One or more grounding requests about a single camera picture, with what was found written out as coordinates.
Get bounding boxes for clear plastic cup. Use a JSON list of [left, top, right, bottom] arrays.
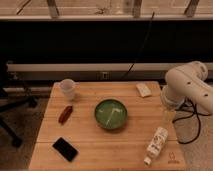
[[59, 79, 75, 100]]

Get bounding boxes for black hanging cable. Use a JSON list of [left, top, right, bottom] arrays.
[[120, 11, 156, 81]]

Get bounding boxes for white baseboard heater rail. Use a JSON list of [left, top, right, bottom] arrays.
[[5, 61, 213, 82]]

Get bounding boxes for black smartphone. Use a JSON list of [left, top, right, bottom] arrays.
[[52, 137, 78, 162]]

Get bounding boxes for green ceramic bowl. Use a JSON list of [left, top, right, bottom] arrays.
[[94, 99, 128, 130]]

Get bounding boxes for red-brown sausage-shaped object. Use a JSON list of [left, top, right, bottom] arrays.
[[58, 106, 73, 124]]

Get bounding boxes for black office chair base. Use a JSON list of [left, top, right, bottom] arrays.
[[0, 63, 38, 149]]

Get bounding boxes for small white sponge block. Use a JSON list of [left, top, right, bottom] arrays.
[[136, 83, 152, 98]]

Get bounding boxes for black cables on floor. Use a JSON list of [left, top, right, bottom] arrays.
[[172, 98, 213, 145]]

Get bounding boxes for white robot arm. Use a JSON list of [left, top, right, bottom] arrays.
[[160, 61, 213, 114]]

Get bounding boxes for white plastic bottle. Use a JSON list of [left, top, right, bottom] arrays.
[[144, 127, 168, 166]]

